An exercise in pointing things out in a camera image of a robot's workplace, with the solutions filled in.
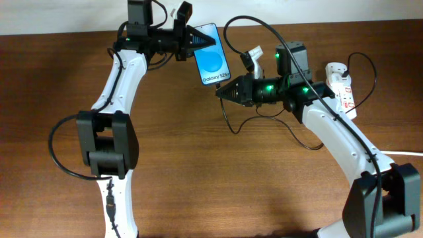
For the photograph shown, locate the blue Samsung Galaxy smartphone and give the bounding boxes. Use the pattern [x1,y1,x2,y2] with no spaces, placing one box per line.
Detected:
[194,23,231,85]

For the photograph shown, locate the black USB charging cable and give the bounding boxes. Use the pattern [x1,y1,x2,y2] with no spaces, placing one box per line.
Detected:
[215,52,378,151]

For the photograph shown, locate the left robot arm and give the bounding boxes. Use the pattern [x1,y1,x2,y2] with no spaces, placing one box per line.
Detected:
[76,1,215,237]

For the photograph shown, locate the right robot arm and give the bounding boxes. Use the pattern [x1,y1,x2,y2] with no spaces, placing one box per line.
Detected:
[216,42,420,237]

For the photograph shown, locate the white USB charger adapter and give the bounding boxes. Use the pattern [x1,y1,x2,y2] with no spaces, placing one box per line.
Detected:
[325,62,352,86]

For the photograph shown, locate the white power strip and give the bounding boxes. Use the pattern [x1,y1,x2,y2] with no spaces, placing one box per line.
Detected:
[327,79,357,120]

